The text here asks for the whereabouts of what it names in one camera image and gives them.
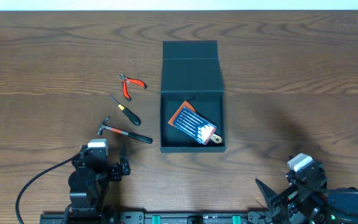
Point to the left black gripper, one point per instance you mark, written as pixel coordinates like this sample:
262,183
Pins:
117,171

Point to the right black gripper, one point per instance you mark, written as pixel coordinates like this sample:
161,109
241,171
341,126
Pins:
295,193

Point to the small claw hammer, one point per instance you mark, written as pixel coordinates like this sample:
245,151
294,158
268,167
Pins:
103,126

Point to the black handled screwdriver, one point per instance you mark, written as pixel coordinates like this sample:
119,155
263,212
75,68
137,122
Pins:
133,118

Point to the blue screwdriver set card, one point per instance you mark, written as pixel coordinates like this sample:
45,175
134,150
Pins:
194,125

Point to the red handled pliers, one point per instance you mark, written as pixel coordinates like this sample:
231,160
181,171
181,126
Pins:
126,80

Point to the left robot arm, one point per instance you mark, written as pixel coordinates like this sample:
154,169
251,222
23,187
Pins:
89,184

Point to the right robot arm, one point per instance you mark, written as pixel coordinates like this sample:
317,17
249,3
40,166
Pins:
341,205

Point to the dark green open box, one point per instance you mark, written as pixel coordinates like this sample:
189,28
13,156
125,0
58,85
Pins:
191,72

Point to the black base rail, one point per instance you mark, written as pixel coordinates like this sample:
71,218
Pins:
162,218

